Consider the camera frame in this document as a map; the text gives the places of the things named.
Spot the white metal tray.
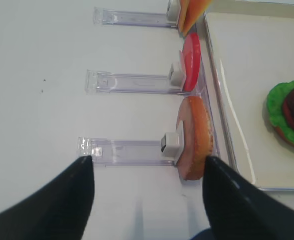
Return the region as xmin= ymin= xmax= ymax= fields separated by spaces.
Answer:
xmin=206 ymin=12 xmax=294 ymax=191

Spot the clear left rack tomato track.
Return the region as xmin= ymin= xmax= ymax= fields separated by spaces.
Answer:
xmin=85 ymin=70 xmax=189 ymax=95

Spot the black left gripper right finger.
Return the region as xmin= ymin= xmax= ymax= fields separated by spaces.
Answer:
xmin=203 ymin=156 xmax=294 ymax=240

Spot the green lettuce on tray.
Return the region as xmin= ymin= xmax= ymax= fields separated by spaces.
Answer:
xmin=266 ymin=80 xmax=294 ymax=147

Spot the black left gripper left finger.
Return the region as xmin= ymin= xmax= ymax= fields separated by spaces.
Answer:
xmin=0 ymin=156 xmax=95 ymax=240

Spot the bun slice on left rack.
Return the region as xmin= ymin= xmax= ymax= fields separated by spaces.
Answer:
xmin=176 ymin=96 xmax=214 ymax=181

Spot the orange cheese slice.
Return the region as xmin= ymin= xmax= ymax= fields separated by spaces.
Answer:
xmin=182 ymin=0 xmax=212 ymax=36

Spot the yellow cheese slice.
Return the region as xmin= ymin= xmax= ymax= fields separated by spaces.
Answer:
xmin=177 ymin=0 xmax=190 ymax=34

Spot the bottom bun on tray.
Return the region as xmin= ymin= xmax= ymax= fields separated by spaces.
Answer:
xmin=269 ymin=116 xmax=294 ymax=146

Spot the clear left rack cheese track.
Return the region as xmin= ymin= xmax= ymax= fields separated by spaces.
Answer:
xmin=93 ymin=7 xmax=177 ymax=29

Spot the white pusher behind bun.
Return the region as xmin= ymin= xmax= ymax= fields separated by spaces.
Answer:
xmin=161 ymin=132 xmax=180 ymax=158

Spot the white pusher behind cheese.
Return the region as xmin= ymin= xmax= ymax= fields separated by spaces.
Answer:
xmin=166 ymin=0 xmax=181 ymax=22

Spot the red tomato slice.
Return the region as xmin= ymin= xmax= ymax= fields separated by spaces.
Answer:
xmin=181 ymin=32 xmax=201 ymax=92

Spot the clear left rack bun track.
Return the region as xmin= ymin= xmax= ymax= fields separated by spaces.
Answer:
xmin=77 ymin=137 xmax=177 ymax=166

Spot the white pusher behind tomato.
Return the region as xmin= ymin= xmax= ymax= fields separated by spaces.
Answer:
xmin=168 ymin=61 xmax=186 ymax=87

